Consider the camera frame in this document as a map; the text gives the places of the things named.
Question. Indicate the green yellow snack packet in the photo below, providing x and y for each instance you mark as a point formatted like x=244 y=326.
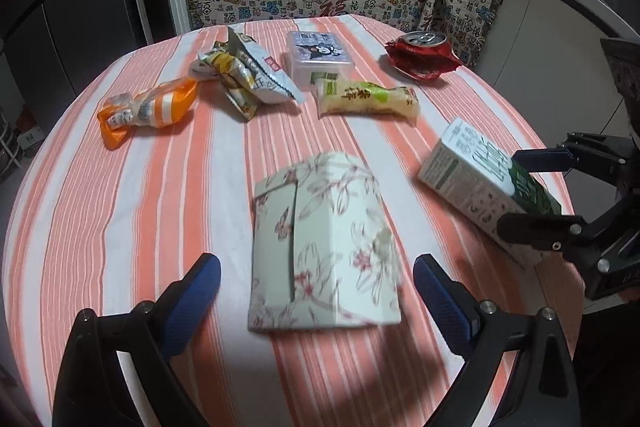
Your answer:
x=365 y=101

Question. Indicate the green white milk carton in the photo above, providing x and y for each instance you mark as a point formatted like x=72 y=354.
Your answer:
x=470 y=177

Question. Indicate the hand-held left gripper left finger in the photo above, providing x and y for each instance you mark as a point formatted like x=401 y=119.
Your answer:
x=192 y=302

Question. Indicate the crushed red can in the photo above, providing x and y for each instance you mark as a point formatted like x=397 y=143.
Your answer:
x=420 y=54

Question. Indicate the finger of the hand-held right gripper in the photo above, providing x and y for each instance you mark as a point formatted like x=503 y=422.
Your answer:
x=542 y=158
x=530 y=229

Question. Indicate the clear plastic box bear print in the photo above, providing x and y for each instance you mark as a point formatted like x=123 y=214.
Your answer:
x=320 y=54

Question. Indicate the person's right hand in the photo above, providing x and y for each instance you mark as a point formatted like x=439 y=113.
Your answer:
x=631 y=295

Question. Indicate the white tiered rack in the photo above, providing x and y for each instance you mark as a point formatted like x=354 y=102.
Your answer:
x=9 y=147

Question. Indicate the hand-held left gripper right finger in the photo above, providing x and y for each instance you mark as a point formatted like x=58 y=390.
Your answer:
x=442 y=302

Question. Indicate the orange white snack wrapper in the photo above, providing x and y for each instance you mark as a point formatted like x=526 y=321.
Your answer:
x=150 y=107

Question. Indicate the silver wrapper red label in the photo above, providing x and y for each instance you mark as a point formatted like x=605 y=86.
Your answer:
x=265 y=72

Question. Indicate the grey refrigerator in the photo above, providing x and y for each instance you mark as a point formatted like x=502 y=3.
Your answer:
x=65 y=7

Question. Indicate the beige lower cabinets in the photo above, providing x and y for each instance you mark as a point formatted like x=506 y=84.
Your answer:
x=550 y=67

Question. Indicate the floral paper box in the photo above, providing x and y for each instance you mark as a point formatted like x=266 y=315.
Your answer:
x=330 y=247

